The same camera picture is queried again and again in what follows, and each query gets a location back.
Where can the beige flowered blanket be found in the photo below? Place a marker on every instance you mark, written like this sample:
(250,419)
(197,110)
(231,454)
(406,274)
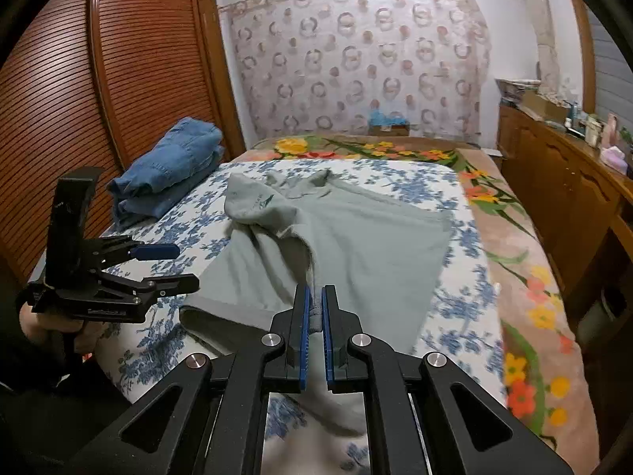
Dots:
(519,267)

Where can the person's left hand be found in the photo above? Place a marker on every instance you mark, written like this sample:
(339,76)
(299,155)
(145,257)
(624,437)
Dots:
(42,327)

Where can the open cardboard box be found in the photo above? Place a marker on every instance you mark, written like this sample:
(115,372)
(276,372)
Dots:
(544,104)

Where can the wooden sideboard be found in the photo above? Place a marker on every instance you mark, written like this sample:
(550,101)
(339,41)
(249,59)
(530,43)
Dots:
(554,173)

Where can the white jar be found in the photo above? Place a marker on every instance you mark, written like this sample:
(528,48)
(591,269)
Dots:
(593,131)

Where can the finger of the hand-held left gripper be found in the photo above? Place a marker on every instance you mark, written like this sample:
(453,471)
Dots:
(173,284)
(158,252)

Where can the wooden slatted wardrobe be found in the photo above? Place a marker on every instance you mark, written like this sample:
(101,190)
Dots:
(59,84)

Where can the small cardboard box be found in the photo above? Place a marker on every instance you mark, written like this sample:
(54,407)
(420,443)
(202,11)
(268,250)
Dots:
(390,130)

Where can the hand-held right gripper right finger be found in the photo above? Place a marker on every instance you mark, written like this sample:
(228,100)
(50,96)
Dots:
(327,341)

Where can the folded blue jeans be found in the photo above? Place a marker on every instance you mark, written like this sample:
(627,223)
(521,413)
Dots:
(173,168)

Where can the printed paper stack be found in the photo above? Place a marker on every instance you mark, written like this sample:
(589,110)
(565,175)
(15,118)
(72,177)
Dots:
(517,90)

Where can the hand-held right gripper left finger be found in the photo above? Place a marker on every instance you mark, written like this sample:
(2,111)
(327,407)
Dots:
(305,336)

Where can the pink bottle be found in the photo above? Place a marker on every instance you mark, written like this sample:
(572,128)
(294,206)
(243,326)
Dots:
(611,129)

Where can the blue floral bed sheet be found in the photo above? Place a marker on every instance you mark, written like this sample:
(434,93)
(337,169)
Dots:
(460,307)

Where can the grey-green t-shirt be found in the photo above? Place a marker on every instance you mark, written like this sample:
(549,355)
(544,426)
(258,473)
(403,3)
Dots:
(356,237)

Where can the white lace curtain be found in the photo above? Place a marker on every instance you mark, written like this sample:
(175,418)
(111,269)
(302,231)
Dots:
(549,34)

